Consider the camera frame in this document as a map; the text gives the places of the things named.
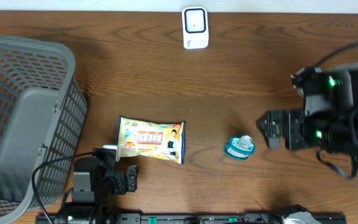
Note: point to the white barcode scanner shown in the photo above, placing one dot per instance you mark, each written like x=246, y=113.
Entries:
x=195, y=27

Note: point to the wet wipes pack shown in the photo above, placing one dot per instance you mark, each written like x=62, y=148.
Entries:
x=156, y=140

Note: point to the teal mouthwash bottle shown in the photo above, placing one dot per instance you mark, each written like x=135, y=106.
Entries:
x=240, y=148

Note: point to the grey plastic basket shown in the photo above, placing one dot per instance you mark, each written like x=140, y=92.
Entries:
x=42, y=112

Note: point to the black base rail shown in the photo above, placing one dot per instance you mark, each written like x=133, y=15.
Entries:
x=134, y=218

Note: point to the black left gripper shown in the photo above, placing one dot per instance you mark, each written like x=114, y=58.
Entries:
x=122, y=185

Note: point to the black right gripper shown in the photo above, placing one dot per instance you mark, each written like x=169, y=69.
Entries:
x=301, y=135

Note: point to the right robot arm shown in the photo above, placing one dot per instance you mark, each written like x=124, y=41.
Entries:
x=328, y=119

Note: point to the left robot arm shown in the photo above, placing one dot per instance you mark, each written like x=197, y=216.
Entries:
x=95, y=182

